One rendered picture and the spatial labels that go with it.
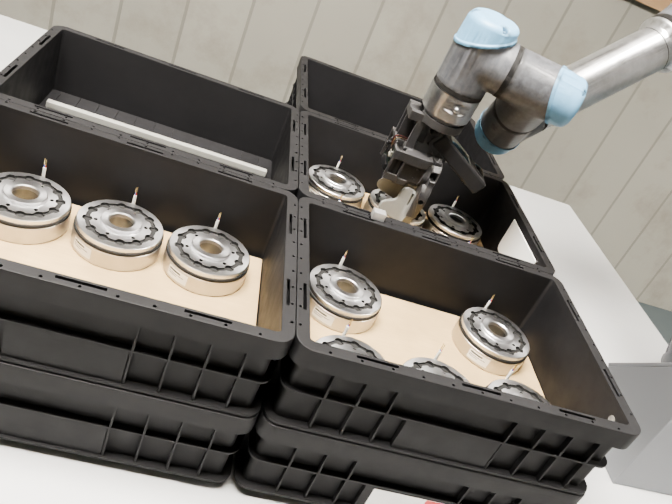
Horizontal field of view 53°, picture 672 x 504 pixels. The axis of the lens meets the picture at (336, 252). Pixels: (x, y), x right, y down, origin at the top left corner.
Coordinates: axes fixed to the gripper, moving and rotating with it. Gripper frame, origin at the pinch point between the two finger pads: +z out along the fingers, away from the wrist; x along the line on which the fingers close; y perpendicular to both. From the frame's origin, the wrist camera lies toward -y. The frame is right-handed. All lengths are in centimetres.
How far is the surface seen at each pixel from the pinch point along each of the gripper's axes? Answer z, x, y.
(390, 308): -0.4, 22.4, 3.1
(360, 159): -1.8, -11.7, 7.4
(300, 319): -12.7, 41.8, 19.6
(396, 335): -1.0, 27.9, 2.9
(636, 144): 32, -160, -137
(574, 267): 19, -33, -57
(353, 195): -0.8, -1.4, 8.5
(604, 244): 80, -155, -153
